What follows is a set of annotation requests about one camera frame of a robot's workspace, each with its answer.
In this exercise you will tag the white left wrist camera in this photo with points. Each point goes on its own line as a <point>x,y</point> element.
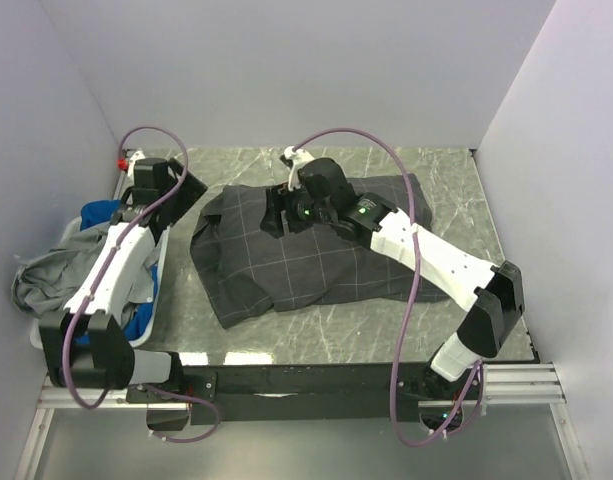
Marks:
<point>127,159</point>

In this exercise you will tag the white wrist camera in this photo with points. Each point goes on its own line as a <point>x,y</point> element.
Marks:
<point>127,159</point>
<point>295,158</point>

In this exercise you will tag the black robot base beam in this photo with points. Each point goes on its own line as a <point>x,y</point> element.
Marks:
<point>311,392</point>

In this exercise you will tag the white plastic laundry basket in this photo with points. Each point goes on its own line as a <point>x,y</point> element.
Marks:
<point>138,324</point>

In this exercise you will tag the dark grey checked pillowcase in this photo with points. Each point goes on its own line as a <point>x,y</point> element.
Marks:
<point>247,273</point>

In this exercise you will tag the aluminium frame rail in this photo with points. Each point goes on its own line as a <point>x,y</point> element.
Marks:
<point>518,427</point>

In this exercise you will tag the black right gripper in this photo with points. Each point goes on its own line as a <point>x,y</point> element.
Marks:
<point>280,198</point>

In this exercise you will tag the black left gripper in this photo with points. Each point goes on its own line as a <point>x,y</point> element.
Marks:
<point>191,190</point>

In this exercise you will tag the grey button shirt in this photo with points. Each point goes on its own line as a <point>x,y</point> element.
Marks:
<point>45,283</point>

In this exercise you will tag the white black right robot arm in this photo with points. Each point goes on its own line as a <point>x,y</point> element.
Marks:
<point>490,295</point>

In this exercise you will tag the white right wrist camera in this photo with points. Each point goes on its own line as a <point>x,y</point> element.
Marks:
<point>295,158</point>

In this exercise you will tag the blue garment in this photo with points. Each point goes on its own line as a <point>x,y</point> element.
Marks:
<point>98,212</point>

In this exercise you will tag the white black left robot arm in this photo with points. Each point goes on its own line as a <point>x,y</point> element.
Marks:
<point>84,344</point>

